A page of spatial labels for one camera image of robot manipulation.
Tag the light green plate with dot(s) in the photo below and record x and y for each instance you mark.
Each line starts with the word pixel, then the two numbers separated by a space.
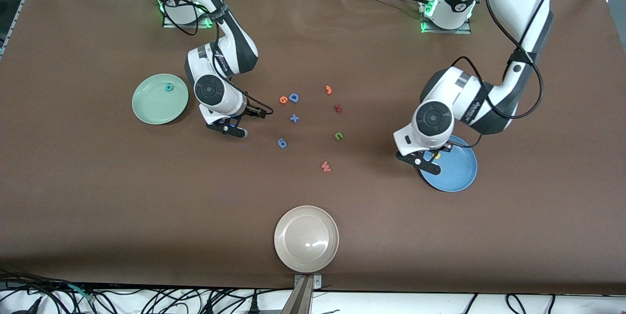
pixel 151 106

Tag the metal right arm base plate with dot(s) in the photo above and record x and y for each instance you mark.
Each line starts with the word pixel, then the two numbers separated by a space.
pixel 188 25

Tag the blue foam digit six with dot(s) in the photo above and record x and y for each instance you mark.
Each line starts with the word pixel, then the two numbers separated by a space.
pixel 279 142

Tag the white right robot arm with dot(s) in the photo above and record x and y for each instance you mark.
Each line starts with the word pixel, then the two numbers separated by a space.
pixel 210 90

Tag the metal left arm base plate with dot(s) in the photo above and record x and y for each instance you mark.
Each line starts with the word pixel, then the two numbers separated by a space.
pixel 447 32

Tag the beige plate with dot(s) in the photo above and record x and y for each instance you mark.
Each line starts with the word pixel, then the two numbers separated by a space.
pixel 306 238

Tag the grey metal camera mount post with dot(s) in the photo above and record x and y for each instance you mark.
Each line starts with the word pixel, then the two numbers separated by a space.
pixel 302 299

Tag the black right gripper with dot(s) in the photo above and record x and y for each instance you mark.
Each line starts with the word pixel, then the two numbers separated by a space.
pixel 251 111

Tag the blue plate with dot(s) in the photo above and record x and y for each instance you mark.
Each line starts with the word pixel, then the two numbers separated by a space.
pixel 459 172

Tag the pink foam letter w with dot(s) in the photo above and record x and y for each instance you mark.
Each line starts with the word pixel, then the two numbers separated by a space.
pixel 326 167

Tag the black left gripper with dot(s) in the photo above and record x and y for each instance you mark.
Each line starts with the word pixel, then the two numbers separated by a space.
pixel 444 148

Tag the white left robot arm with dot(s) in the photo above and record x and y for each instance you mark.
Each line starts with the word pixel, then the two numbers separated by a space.
pixel 433 118

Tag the grey table side rail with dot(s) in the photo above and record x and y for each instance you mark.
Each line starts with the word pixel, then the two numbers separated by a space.
pixel 14 13

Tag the brown table cover sheet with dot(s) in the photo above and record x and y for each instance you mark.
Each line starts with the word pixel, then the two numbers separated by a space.
pixel 98 196

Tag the blue foam letter D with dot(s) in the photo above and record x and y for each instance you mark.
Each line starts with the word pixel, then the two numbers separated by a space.
pixel 290 97

